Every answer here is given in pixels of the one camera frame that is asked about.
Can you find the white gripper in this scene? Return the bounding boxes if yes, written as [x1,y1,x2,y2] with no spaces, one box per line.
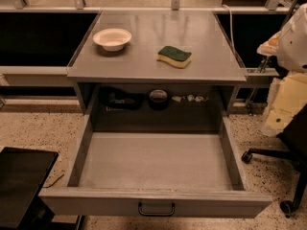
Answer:
[257,4,307,136]

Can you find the green and yellow sponge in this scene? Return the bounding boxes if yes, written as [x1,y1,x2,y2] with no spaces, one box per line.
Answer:
[156,46,192,69]

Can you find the grey open top drawer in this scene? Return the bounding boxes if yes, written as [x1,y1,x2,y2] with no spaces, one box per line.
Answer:
[40,118,272,218]

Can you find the black office chair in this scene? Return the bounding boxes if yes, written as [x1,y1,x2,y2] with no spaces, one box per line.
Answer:
[241,105,307,216]

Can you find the small white crumpled items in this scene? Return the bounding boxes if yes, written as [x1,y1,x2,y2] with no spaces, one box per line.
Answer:
[171,94,209,103]

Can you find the black tape roll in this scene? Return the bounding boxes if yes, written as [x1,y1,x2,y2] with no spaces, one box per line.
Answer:
[148,89,168,110]

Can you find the grey cabinet counter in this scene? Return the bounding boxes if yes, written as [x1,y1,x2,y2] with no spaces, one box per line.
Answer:
[68,10,246,133]

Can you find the black bag in cabinet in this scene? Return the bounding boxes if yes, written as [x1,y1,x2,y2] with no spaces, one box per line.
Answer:
[99,87,145,110]

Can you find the white bowl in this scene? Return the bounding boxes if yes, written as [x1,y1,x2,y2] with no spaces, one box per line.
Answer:
[93,28,131,52]

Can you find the black monitor panel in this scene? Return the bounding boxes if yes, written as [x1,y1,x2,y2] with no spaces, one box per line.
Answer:
[0,147,59,230]

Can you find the white cable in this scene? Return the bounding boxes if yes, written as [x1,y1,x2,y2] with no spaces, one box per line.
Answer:
[221,4,238,58]

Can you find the black drawer handle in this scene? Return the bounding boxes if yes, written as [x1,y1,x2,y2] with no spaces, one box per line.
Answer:
[138,202,176,218]

